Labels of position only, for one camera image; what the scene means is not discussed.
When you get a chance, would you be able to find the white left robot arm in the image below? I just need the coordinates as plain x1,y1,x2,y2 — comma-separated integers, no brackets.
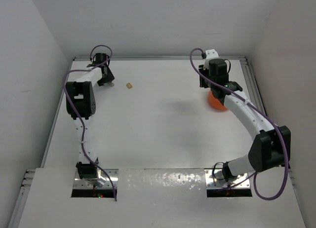
198,58,291,183

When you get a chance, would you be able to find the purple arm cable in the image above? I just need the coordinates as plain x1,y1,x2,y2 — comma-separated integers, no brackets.
62,44,118,202
189,48,290,201

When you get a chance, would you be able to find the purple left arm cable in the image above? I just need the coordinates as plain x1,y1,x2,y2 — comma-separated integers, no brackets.
189,48,290,201

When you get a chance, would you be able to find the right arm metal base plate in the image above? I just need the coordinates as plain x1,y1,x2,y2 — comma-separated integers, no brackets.
204,168,252,189

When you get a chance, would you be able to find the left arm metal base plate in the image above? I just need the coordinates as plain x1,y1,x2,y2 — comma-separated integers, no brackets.
73,169,119,190

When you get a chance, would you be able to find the orange round divided container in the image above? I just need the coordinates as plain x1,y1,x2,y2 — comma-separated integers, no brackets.
207,90,228,112

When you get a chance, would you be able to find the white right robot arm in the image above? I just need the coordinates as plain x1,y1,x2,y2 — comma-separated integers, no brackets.
63,53,115,181

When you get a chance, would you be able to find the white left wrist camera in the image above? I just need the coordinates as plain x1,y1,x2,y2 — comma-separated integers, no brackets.
201,49,219,69

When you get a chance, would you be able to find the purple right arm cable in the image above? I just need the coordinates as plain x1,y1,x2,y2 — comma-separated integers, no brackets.
62,44,118,202

